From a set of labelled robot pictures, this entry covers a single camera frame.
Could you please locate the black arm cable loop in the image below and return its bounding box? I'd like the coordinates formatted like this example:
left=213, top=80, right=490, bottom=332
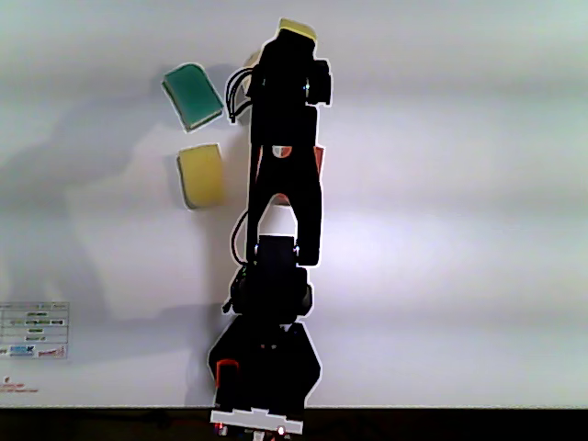
left=224, top=66, right=254, bottom=125

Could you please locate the red and white sponge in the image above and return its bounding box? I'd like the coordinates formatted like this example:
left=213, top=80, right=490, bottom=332
left=255, top=145, right=326, bottom=208

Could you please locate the printed label sticker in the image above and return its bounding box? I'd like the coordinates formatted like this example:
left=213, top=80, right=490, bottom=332
left=0, top=300, right=71, bottom=360

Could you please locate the white paper cup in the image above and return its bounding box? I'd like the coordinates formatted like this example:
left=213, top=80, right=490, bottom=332
left=232, top=51, right=263, bottom=109

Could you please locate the white mounting bracket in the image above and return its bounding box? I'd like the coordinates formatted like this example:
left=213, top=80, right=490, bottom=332
left=209, top=407, right=305, bottom=435

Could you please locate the green sponge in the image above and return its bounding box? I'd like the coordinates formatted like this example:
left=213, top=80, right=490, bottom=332
left=161, top=62, right=226, bottom=134

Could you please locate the yellow sponge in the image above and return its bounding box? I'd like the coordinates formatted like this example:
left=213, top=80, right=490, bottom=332
left=277, top=17, right=319, bottom=43
left=175, top=142, right=227, bottom=211

